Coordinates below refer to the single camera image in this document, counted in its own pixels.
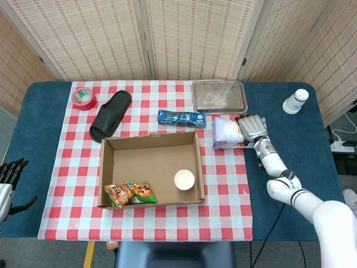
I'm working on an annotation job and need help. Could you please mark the white cable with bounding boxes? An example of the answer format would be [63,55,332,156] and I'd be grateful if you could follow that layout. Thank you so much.
[325,111,357,143]

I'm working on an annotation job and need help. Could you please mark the black slipper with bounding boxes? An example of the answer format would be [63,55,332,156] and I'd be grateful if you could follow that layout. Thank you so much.
[89,90,133,143]

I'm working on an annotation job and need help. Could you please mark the right silver hand orange fingertips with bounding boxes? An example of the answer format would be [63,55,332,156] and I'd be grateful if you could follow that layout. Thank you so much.
[234,113,271,147]

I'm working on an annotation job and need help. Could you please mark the bamboo folding screen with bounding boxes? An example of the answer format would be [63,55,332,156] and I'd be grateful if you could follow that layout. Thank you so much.
[0,0,357,126]

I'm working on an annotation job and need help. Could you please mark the white power strip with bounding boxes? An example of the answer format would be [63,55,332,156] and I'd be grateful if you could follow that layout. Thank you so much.
[330,141,357,153]

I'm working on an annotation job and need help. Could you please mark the small white paper cup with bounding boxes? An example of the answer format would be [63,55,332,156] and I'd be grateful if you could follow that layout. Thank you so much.
[173,169,196,192]

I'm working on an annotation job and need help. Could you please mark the dark blue chair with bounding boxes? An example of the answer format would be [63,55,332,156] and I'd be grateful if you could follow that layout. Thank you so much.
[115,240,235,268]

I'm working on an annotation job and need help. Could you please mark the left silver hand black fingers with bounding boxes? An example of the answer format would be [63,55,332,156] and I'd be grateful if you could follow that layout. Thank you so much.
[0,157,38,224]

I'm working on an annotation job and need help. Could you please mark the green snack bag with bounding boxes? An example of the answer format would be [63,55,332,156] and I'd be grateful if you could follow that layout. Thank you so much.
[103,180,158,209]

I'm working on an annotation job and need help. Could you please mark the blue rectangular packet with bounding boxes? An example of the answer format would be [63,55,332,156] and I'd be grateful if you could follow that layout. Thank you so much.
[157,109,207,130]

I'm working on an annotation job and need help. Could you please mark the thick black cable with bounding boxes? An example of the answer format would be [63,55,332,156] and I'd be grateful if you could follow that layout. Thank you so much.
[249,202,287,268]

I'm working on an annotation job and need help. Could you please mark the red tape roll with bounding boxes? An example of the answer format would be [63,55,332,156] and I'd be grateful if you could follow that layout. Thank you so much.
[71,87,98,112]

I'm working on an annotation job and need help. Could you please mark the rectangular metal tray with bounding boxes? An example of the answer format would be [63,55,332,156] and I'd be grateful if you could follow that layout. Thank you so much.
[191,79,249,114]

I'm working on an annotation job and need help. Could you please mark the upside-down paper cup stack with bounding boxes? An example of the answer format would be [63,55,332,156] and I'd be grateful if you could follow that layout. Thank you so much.
[282,88,310,114]

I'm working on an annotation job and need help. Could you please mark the white tissue pack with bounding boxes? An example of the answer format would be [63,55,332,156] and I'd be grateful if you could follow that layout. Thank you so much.
[211,116,267,150]

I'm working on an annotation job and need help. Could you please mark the brown cardboard box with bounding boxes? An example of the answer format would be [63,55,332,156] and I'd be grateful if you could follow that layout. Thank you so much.
[97,131,206,210]

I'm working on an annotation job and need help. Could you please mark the red white checkered tablecloth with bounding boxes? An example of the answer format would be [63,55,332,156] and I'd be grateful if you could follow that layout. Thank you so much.
[37,80,254,242]

